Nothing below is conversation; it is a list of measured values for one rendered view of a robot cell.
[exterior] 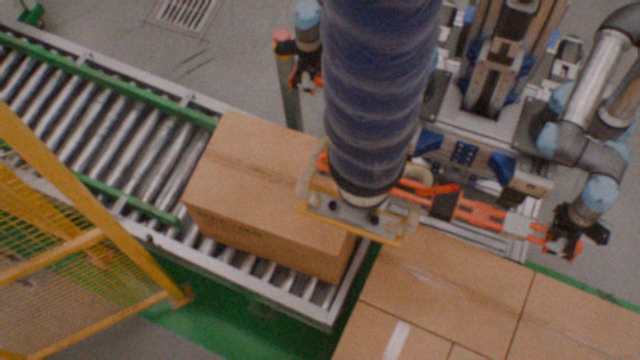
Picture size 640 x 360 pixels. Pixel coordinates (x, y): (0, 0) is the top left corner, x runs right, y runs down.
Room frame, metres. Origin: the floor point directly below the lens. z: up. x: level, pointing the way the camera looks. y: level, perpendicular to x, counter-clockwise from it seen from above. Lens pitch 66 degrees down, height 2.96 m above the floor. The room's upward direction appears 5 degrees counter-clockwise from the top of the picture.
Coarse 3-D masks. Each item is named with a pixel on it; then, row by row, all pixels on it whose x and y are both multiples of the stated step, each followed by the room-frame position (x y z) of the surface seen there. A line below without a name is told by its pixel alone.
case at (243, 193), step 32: (224, 128) 1.14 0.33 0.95; (256, 128) 1.13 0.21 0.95; (224, 160) 1.01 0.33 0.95; (256, 160) 1.00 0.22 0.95; (288, 160) 0.99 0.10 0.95; (192, 192) 0.90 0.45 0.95; (224, 192) 0.89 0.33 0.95; (256, 192) 0.87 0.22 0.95; (288, 192) 0.86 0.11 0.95; (224, 224) 0.81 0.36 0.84; (256, 224) 0.75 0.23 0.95; (288, 224) 0.74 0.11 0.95; (320, 224) 0.73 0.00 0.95; (288, 256) 0.70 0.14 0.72; (320, 256) 0.64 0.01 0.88
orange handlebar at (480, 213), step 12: (324, 156) 0.84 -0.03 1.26; (324, 168) 0.80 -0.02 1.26; (408, 180) 0.73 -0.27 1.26; (396, 192) 0.70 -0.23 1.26; (420, 204) 0.66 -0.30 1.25; (468, 204) 0.64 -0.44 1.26; (480, 204) 0.63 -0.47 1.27; (456, 216) 0.61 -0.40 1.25; (468, 216) 0.60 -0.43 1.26; (480, 216) 0.60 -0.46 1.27; (504, 216) 0.59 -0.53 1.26; (540, 228) 0.55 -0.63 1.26; (528, 240) 0.52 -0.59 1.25; (540, 240) 0.51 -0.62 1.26
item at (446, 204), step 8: (440, 184) 0.71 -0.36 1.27; (448, 184) 0.70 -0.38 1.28; (456, 192) 0.68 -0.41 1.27; (432, 200) 0.66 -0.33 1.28; (440, 200) 0.66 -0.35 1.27; (448, 200) 0.65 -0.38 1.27; (456, 200) 0.65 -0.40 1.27; (432, 208) 0.63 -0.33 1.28; (440, 208) 0.63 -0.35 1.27; (448, 208) 0.63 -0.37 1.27; (456, 208) 0.62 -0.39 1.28; (432, 216) 0.62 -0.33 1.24; (440, 216) 0.62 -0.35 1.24; (448, 216) 0.60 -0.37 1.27
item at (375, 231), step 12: (324, 192) 0.77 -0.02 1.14; (324, 204) 0.73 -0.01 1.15; (336, 204) 0.71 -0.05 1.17; (312, 216) 0.69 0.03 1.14; (324, 216) 0.69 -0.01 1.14; (336, 216) 0.68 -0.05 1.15; (372, 216) 0.66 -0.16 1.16; (384, 216) 0.67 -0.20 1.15; (396, 216) 0.67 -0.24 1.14; (348, 228) 0.64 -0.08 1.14; (360, 228) 0.64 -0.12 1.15; (372, 228) 0.63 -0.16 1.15; (384, 240) 0.59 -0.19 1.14; (396, 240) 0.59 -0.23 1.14
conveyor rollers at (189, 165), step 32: (0, 64) 1.83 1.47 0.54; (32, 64) 1.83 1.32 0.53; (0, 96) 1.65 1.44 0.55; (64, 96) 1.62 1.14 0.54; (64, 128) 1.45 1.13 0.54; (128, 128) 1.42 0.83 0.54; (192, 128) 1.39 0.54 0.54; (64, 160) 1.29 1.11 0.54; (128, 160) 1.26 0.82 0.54; (192, 160) 1.23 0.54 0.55; (128, 192) 1.10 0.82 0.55; (224, 256) 0.78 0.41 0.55; (256, 256) 0.77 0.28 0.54; (352, 256) 0.73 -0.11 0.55; (288, 288) 0.62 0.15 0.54
